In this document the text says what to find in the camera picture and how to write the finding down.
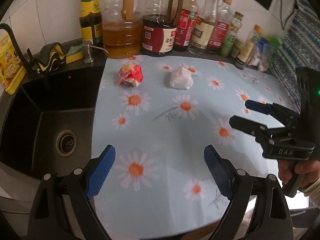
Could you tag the red label vinegar bottle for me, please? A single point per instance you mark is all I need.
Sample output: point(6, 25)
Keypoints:
point(185, 24)

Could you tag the yellow detergent box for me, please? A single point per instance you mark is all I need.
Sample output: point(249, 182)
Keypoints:
point(12, 69)

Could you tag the daisy pattern blue tablecloth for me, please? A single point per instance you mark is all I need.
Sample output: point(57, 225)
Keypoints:
point(160, 184)

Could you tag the red label gold cap bottle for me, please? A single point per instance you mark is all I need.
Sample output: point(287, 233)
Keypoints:
point(221, 27)

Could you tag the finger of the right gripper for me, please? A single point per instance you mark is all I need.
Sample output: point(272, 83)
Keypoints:
point(249, 127)
point(283, 114)

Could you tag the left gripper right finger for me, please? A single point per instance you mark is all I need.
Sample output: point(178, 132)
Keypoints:
point(236, 185)

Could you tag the large soy sauce jug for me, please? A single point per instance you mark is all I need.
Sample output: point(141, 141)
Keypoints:
point(159, 27)

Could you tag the large cooking oil jug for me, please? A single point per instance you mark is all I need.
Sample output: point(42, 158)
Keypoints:
point(122, 24)

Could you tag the right hand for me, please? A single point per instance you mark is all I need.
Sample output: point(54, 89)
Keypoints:
point(310, 168)

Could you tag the white tissue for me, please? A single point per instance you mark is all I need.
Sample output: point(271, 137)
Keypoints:
point(181, 78)

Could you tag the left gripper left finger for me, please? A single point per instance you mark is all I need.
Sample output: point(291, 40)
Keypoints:
point(85, 183)

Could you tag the yellow cap clear bottle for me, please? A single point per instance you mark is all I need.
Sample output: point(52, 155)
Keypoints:
point(204, 27)

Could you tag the small gold cap bottle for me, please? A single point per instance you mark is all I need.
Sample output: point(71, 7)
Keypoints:
point(252, 40)

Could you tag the black yellow rubber glove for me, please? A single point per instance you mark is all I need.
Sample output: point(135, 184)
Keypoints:
point(48, 60)

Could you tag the small glass jar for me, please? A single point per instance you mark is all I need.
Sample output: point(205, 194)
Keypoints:
point(237, 46)

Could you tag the green label oil bottle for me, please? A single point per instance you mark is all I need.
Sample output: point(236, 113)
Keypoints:
point(231, 34)

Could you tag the black faucet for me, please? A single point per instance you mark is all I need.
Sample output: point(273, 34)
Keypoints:
point(15, 45)

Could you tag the metal soap dispenser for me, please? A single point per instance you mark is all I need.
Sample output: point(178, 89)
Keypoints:
point(87, 51)

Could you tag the green packet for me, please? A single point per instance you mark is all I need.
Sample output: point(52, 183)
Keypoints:
point(276, 43)

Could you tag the red yellow wrapper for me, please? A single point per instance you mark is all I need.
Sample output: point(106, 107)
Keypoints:
point(131, 75)

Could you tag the green label dark bottle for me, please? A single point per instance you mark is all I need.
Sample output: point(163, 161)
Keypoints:
point(90, 21)

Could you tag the yellow green sponge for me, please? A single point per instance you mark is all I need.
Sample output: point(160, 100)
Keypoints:
point(75, 53)

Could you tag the black kitchen sink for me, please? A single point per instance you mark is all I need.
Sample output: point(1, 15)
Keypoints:
point(49, 125)

